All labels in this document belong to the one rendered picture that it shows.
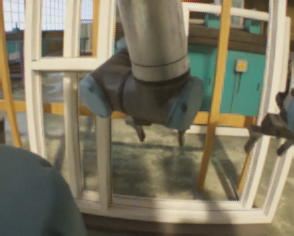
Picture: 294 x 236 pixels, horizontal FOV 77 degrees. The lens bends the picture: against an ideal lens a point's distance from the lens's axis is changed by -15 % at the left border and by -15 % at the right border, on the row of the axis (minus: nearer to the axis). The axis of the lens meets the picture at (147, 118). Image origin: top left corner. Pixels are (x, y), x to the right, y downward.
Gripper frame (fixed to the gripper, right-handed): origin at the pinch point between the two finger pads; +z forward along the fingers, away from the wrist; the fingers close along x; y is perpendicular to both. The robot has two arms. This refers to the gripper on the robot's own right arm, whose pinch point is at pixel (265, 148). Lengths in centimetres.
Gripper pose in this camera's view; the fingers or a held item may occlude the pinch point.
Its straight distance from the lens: 74.8
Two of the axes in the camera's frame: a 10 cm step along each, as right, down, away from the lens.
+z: -1.3, 6.8, 7.2
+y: -0.9, 7.2, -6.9
